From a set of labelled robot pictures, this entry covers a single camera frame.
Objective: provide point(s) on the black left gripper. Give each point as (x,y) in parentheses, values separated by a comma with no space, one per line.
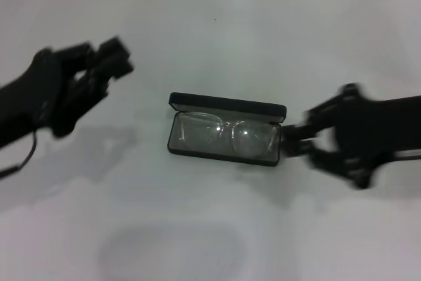
(36,96)

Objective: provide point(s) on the clear white glasses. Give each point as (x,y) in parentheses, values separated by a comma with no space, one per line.
(227,133)

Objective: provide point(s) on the black glasses case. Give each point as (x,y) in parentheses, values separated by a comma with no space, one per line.
(223,129)

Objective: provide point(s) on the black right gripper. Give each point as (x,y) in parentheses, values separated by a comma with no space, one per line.
(378,133)

